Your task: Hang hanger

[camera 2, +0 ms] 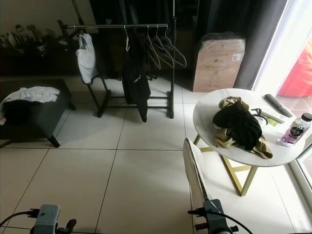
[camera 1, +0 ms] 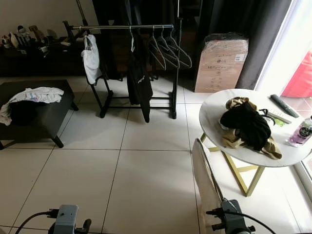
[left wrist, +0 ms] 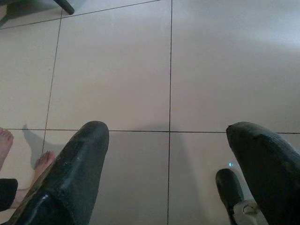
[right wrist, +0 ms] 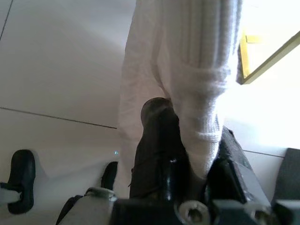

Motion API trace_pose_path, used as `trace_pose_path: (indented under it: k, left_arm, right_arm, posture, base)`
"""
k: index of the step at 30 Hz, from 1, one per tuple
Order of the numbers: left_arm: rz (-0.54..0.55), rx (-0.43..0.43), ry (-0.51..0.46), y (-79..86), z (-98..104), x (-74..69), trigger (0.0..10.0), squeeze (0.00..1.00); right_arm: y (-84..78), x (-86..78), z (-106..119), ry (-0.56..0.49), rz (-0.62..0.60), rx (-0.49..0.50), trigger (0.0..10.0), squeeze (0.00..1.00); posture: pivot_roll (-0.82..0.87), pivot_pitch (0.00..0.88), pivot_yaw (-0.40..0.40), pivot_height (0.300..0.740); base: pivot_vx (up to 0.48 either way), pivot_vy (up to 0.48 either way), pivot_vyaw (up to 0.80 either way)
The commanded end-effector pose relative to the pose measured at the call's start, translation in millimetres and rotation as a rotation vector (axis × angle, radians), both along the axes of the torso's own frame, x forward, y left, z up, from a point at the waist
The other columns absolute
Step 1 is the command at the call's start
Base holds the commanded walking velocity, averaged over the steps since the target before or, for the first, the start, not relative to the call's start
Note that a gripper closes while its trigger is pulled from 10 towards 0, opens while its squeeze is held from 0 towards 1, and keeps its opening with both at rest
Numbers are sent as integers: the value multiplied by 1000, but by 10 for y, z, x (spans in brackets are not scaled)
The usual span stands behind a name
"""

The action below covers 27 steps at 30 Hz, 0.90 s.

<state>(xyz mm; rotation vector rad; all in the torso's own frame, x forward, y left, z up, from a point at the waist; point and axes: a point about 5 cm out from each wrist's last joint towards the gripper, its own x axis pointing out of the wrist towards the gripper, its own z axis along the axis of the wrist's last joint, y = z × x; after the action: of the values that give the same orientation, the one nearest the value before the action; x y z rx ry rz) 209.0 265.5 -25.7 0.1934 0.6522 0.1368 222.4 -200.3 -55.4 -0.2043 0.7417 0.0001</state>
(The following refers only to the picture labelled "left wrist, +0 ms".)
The dark grey low bench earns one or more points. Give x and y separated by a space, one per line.
65 5

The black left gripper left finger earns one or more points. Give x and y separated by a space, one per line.
70 178

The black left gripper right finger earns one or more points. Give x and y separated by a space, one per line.
269 168

